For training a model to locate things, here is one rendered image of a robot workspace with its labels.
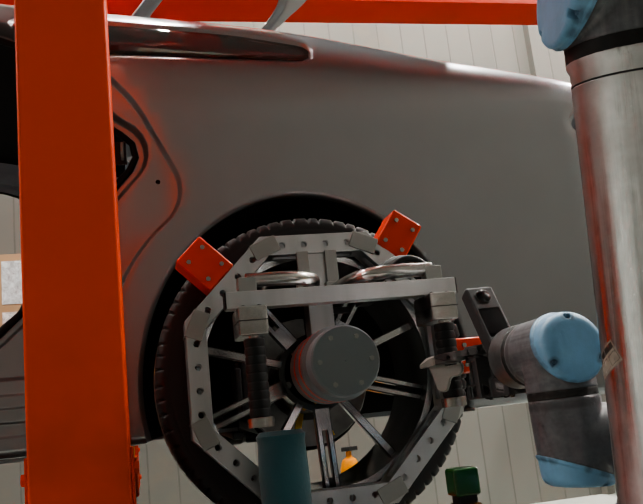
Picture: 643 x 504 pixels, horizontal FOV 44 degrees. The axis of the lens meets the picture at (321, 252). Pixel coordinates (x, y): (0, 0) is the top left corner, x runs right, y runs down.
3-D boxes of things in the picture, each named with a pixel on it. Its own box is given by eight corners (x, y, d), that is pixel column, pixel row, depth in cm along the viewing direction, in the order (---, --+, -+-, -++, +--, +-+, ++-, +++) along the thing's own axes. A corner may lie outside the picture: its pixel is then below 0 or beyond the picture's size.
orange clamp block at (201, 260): (230, 272, 165) (196, 244, 165) (234, 264, 157) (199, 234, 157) (207, 297, 163) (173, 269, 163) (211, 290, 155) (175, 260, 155)
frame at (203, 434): (464, 491, 164) (429, 233, 175) (477, 493, 158) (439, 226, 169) (195, 527, 151) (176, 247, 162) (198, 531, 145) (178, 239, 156)
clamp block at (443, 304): (441, 325, 150) (437, 297, 151) (459, 318, 142) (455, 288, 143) (415, 327, 149) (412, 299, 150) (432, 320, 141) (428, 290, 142)
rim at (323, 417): (255, 235, 193) (146, 425, 178) (270, 208, 171) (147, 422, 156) (434, 337, 197) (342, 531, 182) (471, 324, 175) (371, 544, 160)
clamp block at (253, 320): (262, 339, 143) (259, 310, 144) (269, 333, 134) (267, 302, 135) (233, 342, 141) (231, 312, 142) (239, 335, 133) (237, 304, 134)
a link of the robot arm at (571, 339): (550, 391, 98) (535, 310, 100) (506, 397, 110) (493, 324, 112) (618, 382, 100) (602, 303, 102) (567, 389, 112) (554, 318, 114)
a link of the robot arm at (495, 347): (494, 325, 112) (557, 319, 114) (480, 330, 116) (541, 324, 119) (506, 390, 110) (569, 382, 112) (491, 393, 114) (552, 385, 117)
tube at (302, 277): (315, 303, 160) (309, 251, 162) (337, 285, 142) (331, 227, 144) (227, 309, 156) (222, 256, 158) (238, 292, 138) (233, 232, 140)
